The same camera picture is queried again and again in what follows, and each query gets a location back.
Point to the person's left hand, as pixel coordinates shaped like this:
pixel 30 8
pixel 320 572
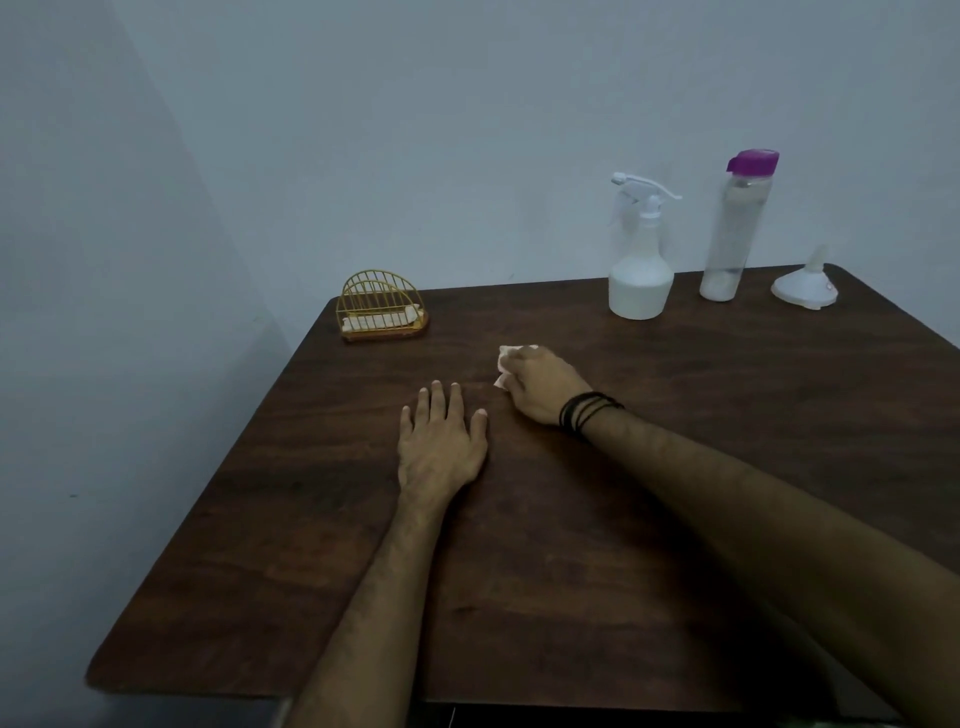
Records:
pixel 439 450

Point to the person's right hand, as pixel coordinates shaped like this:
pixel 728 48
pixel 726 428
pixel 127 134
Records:
pixel 540 386

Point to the white paper tissue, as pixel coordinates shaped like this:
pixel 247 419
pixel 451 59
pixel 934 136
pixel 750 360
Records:
pixel 501 371

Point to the white spray bottle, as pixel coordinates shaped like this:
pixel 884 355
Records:
pixel 641 289

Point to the white trigger sprayer head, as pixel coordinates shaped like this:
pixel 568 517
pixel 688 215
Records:
pixel 637 187

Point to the clear water bottle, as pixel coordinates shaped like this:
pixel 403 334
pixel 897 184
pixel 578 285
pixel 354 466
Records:
pixel 731 240

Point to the white plastic funnel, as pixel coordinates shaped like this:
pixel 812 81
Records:
pixel 804 289

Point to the purple bottle cap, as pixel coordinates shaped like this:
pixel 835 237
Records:
pixel 752 160

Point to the person's right forearm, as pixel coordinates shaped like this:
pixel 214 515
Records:
pixel 772 525

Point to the person's left forearm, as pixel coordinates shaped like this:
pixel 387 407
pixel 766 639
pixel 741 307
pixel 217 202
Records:
pixel 360 622

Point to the white paper napkins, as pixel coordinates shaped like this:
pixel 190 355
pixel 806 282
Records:
pixel 379 321

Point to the dark wooden table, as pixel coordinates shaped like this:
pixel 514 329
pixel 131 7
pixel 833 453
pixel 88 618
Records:
pixel 637 562

